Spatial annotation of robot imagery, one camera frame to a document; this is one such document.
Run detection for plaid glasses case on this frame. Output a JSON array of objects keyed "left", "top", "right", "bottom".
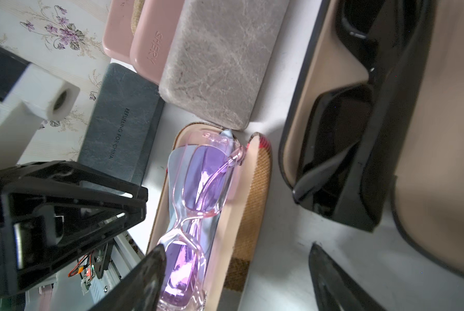
[{"left": 148, "top": 123, "right": 272, "bottom": 310}]

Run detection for pink purple sunglasses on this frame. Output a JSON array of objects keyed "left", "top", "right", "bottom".
[{"left": 158, "top": 130, "right": 245, "bottom": 310}]

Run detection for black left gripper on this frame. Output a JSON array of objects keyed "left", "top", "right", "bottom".
[{"left": 0, "top": 161, "right": 148, "bottom": 298}]

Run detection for black tan glasses case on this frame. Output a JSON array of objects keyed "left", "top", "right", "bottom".
[{"left": 279, "top": 1, "right": 464, "bottom": 278}]

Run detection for pink case white glasses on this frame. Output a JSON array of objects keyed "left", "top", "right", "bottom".
[{"left": 130, "top": 0, "right": 184, "bottom": 85}]

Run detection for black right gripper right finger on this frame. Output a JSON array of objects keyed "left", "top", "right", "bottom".
[{"left": 308, "top": 244, "right": 384, "bottom": 311}]

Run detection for teal glasses case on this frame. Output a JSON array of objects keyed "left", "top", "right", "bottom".
[{"left": 77, "top": 63, "right": 165, "bottom": 184}]

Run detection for beige glasses case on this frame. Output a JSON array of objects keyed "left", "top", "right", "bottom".
[{"left": 130, "top": 0, "right": 145, "bottom": 34}]

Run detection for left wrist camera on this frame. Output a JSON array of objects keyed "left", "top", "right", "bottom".
[{"left": 0, "top": 46, "right": 80, "bottom": 170}]

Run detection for grey glasses case red glasses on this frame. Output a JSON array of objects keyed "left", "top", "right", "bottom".
[{"left": 159, "top": 1, "right": 289, "bottom": 130}]

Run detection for aluminium rail frame front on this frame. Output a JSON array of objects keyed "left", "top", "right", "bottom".
[{"left": 24, "top": 232, "right": 144, "bottom": 310}]

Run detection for black sunglasses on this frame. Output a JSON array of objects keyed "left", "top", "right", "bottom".
[{"left": 292, "top": 1, "right": 436, "bottom": 231}]

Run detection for pink glasses case left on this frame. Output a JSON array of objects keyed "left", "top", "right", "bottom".
[{"left": 102, "top": 0, "right": 134, "bottom": 63}]

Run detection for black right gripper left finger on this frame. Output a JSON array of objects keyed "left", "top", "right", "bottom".
[{"left": 91, "top": 244, "right": 167, "bottom": 311}]

